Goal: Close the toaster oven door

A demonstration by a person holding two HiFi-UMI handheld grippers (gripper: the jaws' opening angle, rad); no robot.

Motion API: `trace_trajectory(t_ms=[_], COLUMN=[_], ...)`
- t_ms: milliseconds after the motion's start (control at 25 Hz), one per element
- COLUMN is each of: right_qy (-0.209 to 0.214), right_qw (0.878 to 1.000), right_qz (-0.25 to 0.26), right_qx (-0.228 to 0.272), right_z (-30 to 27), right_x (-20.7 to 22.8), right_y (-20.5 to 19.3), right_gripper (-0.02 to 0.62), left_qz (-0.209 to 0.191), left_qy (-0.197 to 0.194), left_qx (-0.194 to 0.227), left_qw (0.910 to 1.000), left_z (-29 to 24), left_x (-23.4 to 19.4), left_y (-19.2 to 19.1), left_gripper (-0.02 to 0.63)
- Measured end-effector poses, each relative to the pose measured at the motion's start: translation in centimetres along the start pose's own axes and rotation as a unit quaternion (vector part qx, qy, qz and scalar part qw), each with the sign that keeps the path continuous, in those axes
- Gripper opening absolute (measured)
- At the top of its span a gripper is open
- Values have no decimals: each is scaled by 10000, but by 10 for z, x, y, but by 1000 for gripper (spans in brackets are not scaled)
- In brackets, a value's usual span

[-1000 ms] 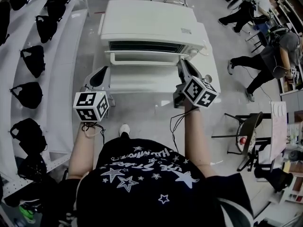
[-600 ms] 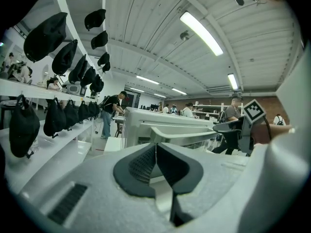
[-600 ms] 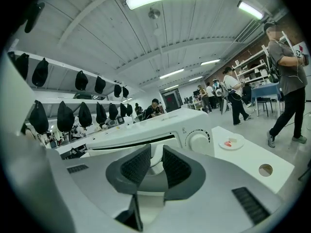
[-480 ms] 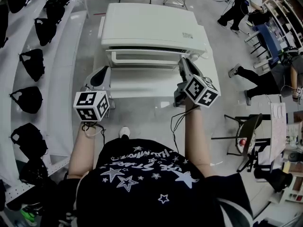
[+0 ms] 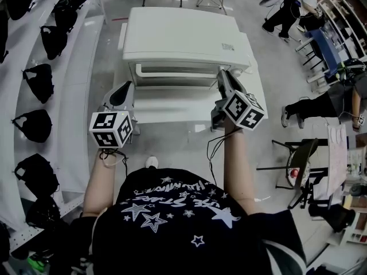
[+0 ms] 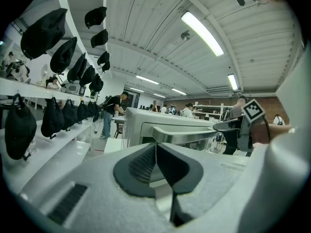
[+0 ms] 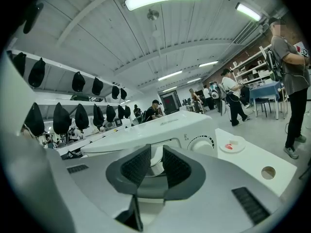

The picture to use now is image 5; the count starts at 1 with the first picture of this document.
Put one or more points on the row of black hanging bags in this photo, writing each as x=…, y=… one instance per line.
x=37, y=82

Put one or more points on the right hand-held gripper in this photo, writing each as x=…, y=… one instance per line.
x=243, y=110

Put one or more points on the blue top table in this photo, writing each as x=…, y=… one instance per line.
x=324, y=50

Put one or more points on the white storage shelf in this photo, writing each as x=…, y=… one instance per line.
x=344, y=24

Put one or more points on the person's right forearm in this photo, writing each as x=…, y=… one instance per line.
x=238, y=165

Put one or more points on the black stool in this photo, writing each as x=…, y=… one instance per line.
x=332, y=216

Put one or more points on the black chair patterned cushion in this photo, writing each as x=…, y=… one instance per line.
x=301, y=159

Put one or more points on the person's black star-print shirt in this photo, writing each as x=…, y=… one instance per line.
x=172, y=239

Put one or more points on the white toaster oven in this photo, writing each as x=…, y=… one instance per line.
x=180, y=36

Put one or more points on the person's left forearm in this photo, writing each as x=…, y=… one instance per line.
x=100, y=182

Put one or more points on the white paper sheet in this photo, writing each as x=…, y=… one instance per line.
x=337, y=159

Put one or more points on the person's white left shoe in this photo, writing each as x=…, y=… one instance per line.
x=151, y=162

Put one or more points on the green plastic bag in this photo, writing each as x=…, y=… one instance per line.
x=37, y=263

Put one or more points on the white shelf rack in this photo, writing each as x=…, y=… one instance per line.
x=74, y=110

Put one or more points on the white table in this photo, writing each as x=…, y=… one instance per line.
x=172, y=107

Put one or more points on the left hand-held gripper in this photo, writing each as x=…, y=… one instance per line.
x=110, y=129

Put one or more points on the white appliance door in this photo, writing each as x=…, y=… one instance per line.
x=177, y=72

